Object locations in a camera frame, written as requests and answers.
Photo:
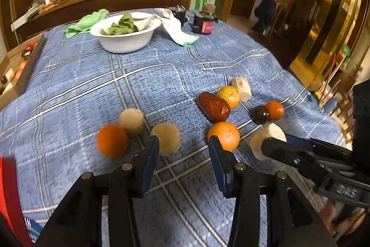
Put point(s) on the dimpled orange mandarin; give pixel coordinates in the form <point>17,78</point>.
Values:
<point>229,96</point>

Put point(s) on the dark jar with red label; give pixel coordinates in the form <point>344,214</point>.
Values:
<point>203,25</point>

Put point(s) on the small orange tangerine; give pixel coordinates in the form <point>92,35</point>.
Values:
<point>275,110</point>

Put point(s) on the green cloth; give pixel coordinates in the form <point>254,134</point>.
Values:
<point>83,24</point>

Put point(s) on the red toy apple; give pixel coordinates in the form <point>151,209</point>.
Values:
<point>28,48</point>

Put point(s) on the person's right hand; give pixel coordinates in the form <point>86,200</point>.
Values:
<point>347,221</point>

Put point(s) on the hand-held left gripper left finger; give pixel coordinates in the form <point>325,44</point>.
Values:
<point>153,154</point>

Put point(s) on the dark plum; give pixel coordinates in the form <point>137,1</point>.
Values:
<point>259,115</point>

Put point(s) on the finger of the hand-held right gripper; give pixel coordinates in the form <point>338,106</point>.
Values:
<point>300,142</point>
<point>277,150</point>

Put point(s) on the red tray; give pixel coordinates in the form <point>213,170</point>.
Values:
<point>11,192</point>

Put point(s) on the cardboard box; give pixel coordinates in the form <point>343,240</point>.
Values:
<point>31,61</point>

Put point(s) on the white round cake piece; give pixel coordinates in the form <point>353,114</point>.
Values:
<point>267,134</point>

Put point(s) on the white bowl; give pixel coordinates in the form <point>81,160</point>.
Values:
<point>124,43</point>

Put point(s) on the orange toy fruit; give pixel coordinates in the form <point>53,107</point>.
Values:
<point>21,69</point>

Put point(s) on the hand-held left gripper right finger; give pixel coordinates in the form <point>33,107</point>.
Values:
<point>216,157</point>

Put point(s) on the beige round cake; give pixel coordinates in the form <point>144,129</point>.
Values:
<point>131,120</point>
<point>165,139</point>

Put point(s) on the red date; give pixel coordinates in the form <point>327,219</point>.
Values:
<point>214,106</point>

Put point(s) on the green leafy vegetables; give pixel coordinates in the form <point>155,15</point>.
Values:
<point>121,25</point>

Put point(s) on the white sock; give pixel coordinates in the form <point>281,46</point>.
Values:
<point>179,35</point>

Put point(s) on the white block cake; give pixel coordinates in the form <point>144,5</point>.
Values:
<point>242,88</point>

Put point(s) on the blue plaid tablecloth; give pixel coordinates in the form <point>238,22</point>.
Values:
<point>115,85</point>

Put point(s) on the wooden sideboard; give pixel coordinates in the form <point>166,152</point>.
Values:
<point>115,2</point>

